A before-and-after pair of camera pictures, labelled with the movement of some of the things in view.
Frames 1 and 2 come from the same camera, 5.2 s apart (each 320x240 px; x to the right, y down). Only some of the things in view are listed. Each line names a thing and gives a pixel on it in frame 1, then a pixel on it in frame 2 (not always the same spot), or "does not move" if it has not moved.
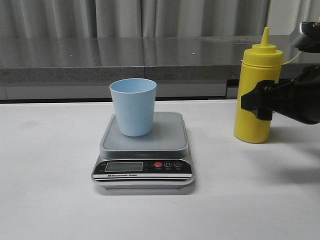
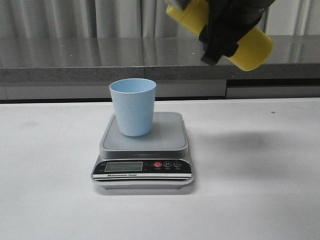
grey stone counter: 182,67 does not move
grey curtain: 154,18 does not move
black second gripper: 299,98 → 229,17
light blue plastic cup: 134,99 does not move
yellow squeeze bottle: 262,62 → 256,50
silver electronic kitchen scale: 160,160 does not move
